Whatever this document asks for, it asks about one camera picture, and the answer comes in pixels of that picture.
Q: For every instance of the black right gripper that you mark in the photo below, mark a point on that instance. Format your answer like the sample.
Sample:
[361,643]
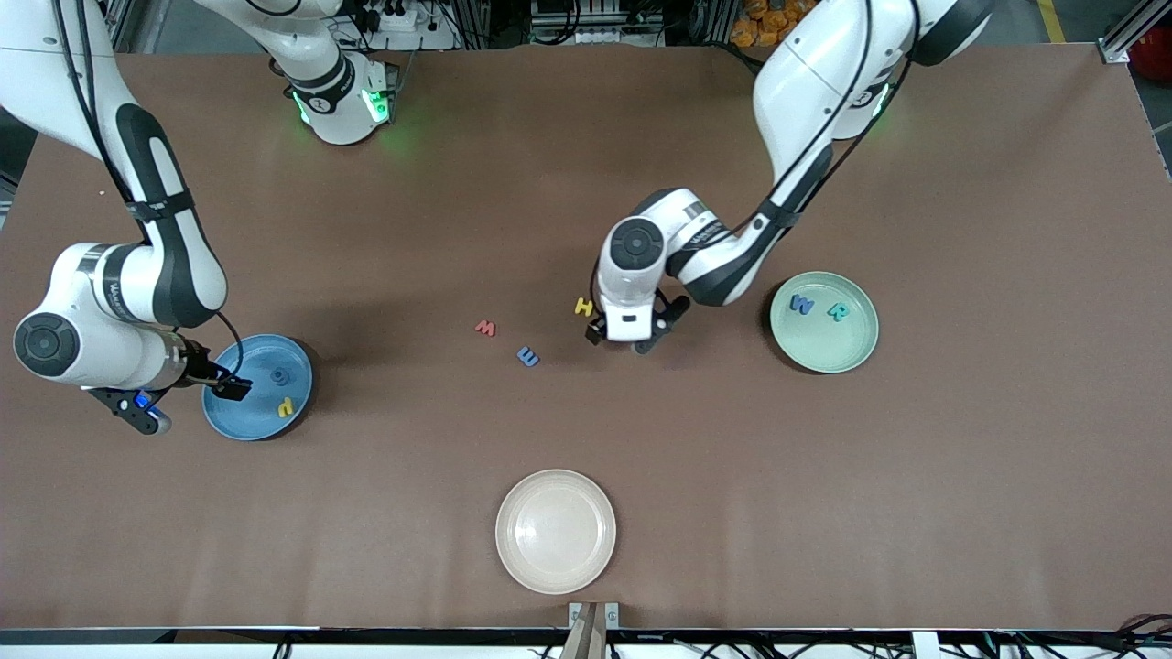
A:
[203,372]

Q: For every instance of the yellow letter H block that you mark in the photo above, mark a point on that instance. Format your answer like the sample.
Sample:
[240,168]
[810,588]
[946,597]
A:
[583,307]

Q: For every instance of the yellow lowercase letter block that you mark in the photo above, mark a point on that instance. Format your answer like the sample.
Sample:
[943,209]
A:
[287,407]

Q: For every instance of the blue lowercase m block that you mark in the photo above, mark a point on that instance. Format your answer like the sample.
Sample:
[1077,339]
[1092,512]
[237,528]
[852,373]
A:
[527,357]

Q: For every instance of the blue uppercase M block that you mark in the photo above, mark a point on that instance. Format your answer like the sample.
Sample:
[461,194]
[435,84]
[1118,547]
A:
[802,304]

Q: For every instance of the teal letter R block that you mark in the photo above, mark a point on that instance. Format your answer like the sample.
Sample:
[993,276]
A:
[838,312]

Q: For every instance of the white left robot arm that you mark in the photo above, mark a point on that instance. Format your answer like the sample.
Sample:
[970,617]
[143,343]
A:
[797,91]

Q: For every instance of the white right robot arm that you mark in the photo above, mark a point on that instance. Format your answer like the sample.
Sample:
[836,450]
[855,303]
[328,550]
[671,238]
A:
[110,357]

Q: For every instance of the blue plate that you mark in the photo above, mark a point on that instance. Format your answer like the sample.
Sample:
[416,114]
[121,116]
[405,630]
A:
[252,421]

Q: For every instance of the red lowercase w block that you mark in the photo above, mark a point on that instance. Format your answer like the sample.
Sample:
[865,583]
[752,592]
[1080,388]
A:
[485,328]

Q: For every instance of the beige plate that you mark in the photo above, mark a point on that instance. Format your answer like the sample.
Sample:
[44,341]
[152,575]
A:
[556,531]

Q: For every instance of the green plate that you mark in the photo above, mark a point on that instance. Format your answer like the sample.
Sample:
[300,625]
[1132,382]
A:
[824,348]

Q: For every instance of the brown table cover sheet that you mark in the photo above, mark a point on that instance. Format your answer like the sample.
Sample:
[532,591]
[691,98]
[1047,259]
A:
[824,513]

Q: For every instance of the metal equipment rack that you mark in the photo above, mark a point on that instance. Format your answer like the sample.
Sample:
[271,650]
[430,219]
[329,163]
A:
[595,18]

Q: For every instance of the white power strip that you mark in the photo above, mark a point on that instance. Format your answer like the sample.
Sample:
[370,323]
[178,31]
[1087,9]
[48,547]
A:
[430,38]

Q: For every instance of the orange packets pile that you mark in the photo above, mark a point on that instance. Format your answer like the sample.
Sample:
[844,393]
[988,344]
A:
[765,23]

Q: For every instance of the red object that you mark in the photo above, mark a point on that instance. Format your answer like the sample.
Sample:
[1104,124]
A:
[1154,69]

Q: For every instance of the metal camera pole bracket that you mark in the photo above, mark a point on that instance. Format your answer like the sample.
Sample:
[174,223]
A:
[593,641]

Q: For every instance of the aluminium frame post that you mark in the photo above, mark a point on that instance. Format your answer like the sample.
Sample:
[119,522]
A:
[1112,50]

